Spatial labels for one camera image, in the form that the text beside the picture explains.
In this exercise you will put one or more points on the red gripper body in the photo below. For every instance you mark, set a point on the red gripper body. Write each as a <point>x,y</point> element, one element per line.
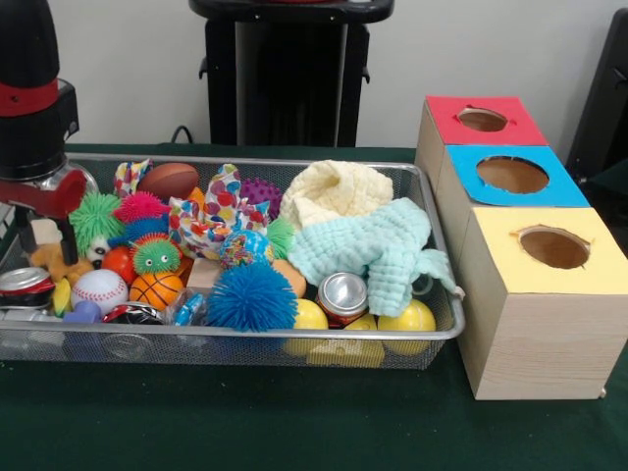
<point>71,196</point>

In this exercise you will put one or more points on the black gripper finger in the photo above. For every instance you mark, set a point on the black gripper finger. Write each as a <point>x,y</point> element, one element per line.
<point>27,230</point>
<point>68,243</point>

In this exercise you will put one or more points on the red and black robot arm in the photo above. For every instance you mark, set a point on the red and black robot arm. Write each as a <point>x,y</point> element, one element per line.
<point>29,132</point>

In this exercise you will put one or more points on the silver mesh bin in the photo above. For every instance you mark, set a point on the silver mesh bin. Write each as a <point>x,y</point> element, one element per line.
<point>245,346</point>

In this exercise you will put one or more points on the wooden box with three holes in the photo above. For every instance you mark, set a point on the wooden box with three holes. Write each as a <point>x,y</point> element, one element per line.
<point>539,343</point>

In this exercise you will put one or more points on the green spiky ball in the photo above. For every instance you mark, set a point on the green spiky ball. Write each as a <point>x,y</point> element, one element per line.
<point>98,216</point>

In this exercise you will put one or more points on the small white baseball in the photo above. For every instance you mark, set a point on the small white baseball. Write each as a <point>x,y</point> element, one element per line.
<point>98,292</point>

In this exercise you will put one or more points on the rainbow spiky caterpillar toy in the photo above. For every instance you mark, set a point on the rainbow spiky caterpillar toy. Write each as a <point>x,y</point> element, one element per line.
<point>154,255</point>

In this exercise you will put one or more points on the small brown football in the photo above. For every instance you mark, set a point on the small brown football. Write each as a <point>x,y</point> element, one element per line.
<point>169,180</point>

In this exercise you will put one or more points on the small orange basketball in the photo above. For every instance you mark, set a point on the small orange basketball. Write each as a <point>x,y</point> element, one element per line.
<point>157,290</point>

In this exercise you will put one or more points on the polka dot cloth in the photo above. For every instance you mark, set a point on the polka dot cloth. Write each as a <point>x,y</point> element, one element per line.
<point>211,225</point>

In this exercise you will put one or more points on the blue spiky ball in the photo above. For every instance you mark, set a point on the blue spiky ball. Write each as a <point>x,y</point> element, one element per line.
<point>250,299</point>

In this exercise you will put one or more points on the dark green table cloth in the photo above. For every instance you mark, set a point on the dark green table cloth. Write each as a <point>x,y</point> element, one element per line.
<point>615,191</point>
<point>245,422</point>

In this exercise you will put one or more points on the cream knitted cloth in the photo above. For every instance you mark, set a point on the cream knitted cloth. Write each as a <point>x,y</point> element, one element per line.
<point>343,196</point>

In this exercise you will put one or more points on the mint knitted cloth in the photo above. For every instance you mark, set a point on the mint knitted cloth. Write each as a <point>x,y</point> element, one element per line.
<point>353,245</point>

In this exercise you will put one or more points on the black upright panel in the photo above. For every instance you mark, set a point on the black upright panel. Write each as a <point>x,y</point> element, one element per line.
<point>606,98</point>

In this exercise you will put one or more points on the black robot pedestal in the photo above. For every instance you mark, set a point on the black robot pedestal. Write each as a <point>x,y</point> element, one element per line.
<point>289,73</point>

